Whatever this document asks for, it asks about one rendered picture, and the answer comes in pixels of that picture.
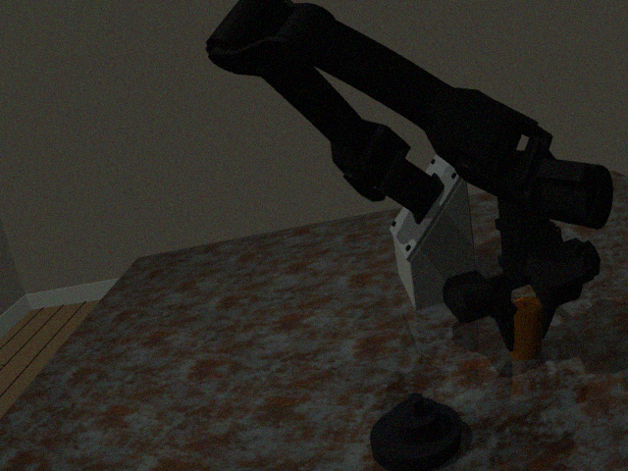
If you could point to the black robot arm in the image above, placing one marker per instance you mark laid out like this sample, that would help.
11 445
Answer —
280 42

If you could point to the black round pedestal with shaft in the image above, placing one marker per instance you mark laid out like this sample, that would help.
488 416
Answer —
417 435

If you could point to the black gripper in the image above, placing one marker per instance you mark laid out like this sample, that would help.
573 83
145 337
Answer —
470 296

